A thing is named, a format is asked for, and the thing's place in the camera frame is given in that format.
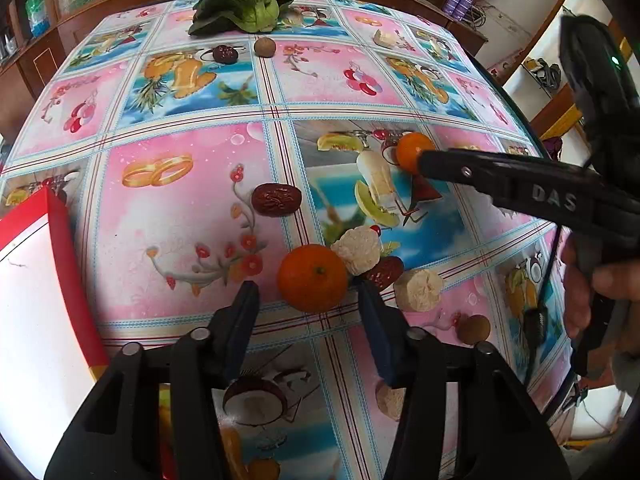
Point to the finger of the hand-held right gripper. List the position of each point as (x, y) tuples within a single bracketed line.
[(500, 180)]

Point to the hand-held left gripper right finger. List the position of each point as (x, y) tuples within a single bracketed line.
[(380, 340)]

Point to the brown longan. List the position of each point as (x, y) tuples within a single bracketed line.
[(264, 46), (474, 329)]

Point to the grey shoes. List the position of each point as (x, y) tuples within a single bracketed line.
[(542, 69)]

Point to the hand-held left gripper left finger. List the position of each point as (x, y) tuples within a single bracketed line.
[(242, 325)]

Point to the fruit print tablecloth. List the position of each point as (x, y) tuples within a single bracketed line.
[(175, 240)]

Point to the person's right hand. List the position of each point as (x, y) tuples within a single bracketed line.
[(575, 300)]

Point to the large orange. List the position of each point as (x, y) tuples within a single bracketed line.
[(312, 277)]

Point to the wooden side cabinet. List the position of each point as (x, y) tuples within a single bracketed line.
[(465, 35)]

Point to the wooden sideboard cabinet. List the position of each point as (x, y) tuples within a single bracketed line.
[(30, 65)]

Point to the large water bottle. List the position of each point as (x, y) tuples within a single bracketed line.
[(36, 15)]

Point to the small orange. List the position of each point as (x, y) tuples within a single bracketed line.
[(407, 152)]

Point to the red date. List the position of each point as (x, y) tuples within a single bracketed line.
[(225, 53), (276, 199), (387, 272)]

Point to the red and white box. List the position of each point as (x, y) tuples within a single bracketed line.
[(30, 335)]

